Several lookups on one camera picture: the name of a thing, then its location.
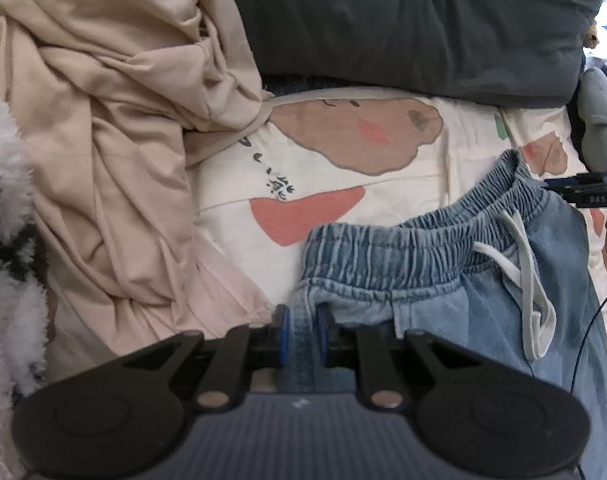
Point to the grey knit cloth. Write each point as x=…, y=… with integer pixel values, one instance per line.
x=293, y=85

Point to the beige garment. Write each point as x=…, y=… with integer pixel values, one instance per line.
x=108, y=110

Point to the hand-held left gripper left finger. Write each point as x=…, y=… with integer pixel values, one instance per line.
x=283, y=335

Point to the blue denim pants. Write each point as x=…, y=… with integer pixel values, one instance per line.
x=433, y=320

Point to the grey neck pillow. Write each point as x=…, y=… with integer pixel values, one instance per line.
x=601, y=125

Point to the dark grey pillow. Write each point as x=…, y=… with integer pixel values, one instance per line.
x=408, y=25

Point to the cream bear printed blanket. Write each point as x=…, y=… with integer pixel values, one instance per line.
x=383, y=200

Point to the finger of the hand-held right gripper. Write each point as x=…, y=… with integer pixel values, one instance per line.
x=561, y=184

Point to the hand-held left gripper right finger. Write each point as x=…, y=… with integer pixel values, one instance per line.
x=325, y=335

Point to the white fuzzy black-patterned blanket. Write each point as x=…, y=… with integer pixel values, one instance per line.
x=3, y=160

